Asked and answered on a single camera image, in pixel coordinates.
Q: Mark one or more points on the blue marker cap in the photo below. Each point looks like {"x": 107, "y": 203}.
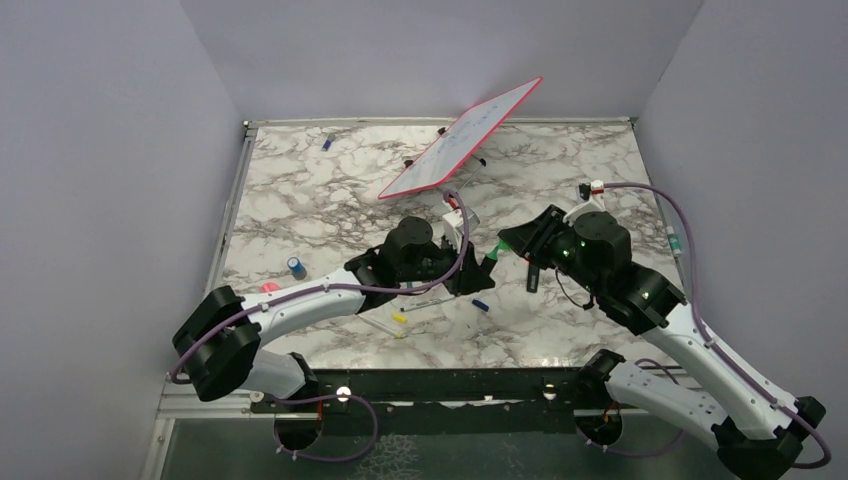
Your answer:
{"x": 481, "y": 305}

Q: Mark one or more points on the white black-tip marker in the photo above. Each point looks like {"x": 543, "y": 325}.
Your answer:
{"x": 426, "y": 304}

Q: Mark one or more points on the blue cylinder container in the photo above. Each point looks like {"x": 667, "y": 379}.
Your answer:
{"x": 296, "y": 268}

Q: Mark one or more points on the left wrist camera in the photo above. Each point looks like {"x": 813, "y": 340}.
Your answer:
{"x": 453, "y": 228}

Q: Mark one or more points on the green black highlighter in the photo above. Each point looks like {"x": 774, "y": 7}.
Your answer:
{"x": 493, "y": 253}

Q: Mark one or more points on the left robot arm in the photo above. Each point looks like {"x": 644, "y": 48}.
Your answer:
{"x": 221, "y": 346}

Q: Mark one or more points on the orange black highlighter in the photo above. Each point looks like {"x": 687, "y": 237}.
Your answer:
{"x": 532, "y": 279}

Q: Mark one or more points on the pink framed whiteboard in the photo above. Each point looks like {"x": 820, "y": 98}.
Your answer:
{"x": 443, "y": 157}

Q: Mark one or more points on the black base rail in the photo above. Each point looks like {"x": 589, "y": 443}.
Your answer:
{"x": 348, "y": 402}

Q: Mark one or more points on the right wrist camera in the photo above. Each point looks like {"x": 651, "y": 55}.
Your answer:
{"x": 591, "y": 195}

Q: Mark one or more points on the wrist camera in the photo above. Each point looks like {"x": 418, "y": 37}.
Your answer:
{"x": 453, "y": 228}
{"x": 591, "y": 195}

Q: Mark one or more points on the green white marker on rail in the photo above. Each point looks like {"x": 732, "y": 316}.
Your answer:
{"x": 673, "y": 241}

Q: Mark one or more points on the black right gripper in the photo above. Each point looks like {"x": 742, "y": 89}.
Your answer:
{"x": 523, "y": 239}

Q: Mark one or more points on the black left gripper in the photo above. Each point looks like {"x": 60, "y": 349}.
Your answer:
{"x": 469, "y": 278}

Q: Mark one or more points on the whiteboard metal stand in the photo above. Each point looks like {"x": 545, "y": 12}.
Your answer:
{"x": 470, "y": 167}

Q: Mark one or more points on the pink round object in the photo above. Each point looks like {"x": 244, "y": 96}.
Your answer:
{"x": 269, "y": 287}

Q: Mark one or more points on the white yellow-tip marker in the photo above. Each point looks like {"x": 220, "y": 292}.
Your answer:
{"x": 391, "y": 331}

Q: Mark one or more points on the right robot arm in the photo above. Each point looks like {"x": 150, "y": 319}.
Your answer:
{"x": 755, "y": 428}

